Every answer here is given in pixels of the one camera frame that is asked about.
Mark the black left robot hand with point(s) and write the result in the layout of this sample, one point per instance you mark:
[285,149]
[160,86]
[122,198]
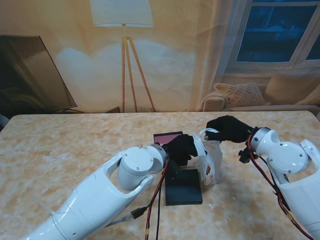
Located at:
[181,148]

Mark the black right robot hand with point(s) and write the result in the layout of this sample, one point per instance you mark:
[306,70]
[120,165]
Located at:
[231,130]

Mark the white plastic bag orange print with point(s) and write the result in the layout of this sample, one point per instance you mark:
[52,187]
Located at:
[211,160]

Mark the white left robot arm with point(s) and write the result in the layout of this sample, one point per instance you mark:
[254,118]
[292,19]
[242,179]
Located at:
[105,195]

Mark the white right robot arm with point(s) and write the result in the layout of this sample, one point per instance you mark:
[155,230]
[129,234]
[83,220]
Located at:
[292,160]

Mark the black gift box pink inside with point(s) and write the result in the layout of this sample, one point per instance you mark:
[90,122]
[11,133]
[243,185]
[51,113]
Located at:
[165,138]

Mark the black gift box lid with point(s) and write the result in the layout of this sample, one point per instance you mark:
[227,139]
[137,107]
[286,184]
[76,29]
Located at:
[182,192]

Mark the white zip tie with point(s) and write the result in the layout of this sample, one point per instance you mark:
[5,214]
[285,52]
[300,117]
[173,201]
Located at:
[42,205]

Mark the beige sofa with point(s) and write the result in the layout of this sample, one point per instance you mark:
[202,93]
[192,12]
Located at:
[212,100]

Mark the knitted beige cushion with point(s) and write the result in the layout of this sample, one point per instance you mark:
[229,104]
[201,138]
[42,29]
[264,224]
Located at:
[240,93]

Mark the tan plain cushion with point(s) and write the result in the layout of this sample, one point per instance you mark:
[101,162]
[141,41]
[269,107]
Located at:
[312,98]
[282,90]

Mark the sheer beige curtain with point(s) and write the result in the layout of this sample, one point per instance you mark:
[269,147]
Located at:
[217,37]

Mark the tripod floor lamp white shade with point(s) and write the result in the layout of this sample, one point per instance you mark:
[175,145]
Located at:
[122,12]

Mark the black flat television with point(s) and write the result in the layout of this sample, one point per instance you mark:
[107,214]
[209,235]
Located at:
[25,75]

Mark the dark grey chair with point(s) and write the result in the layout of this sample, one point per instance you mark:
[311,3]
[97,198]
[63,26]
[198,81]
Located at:
[2,121]

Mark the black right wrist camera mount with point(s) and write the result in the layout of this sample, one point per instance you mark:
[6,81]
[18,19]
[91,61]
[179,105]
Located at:
[245,155]

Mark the window with white frame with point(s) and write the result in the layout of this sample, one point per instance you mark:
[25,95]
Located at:
[270,32]

